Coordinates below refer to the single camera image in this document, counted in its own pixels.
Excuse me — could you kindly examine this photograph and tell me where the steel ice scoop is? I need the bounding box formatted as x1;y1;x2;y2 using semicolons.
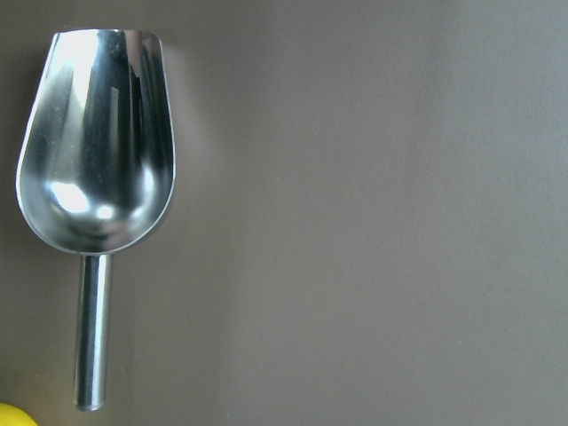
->
15;29;176;412

